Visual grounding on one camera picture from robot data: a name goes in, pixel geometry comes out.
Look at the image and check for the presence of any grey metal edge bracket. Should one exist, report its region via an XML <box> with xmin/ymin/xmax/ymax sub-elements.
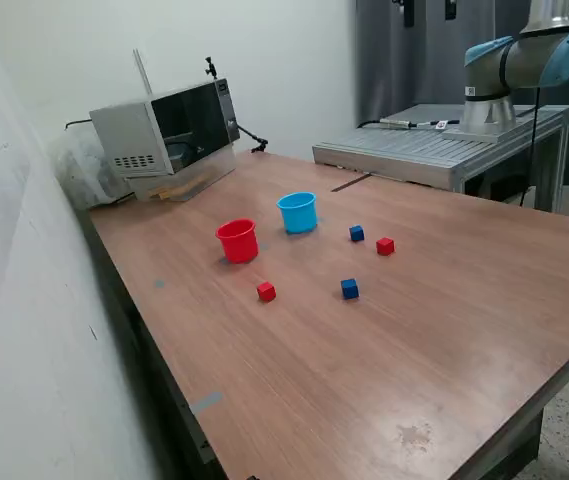
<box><xmin>181</xmin><ymin>399</ymin><xmax>215</xmax><ymax>464</ymax></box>

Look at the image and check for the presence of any red plastic cup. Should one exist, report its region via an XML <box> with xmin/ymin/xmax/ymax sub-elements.
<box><xmin>215</xmin><ymin>218</ymin><xmax>260</xmax><ymax>265</ymax></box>

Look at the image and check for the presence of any aluminium robot stand table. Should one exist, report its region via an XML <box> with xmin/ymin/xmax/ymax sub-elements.
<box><xmin>312</xmin><ymin>103</ymin><xmax>569</xmax><ymax>214</ymax></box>

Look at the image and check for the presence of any dark grey curtain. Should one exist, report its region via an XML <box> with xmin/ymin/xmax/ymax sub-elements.
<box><xmin>353</xmin><ymin>0</ymin><xmax>569</xmax><ymax>206</ymax></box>

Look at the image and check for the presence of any thin white rod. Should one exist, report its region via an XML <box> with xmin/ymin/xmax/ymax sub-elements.
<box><xmin>132</xmin><ymin>48</ymin><xmax>154</xmax><ymax>97</ymax></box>

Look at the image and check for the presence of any silver microwave oven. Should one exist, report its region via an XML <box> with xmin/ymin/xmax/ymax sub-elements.
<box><xmin>88</xmin><ymin>77</ymin><xmax>242</xmax><ymax>177</ymax></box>

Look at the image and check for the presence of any black hanging robot cable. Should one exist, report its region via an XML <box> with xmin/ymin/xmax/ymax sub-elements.
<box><xmin>518</xmin><ymin>87</ymin><xmax>543</xmax><ymax>207</ymax></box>

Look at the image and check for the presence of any crumpled clear plastic bag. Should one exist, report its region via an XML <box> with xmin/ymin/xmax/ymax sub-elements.
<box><xmin>48</xmin><ymin>127</ymin><xmax>135</xmax><ymax>211</ymax></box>

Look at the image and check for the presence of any blue plastic cup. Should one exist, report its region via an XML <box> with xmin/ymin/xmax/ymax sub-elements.
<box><xmin>276</xmin><ymin>191</ymin><xmax>319</xmax><ymax>235</ymax></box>

